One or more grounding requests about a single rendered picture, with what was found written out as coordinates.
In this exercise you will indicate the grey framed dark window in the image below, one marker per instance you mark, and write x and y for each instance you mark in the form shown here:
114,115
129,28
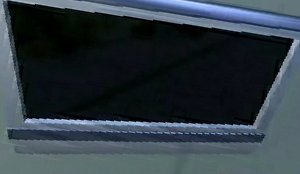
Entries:
140,73

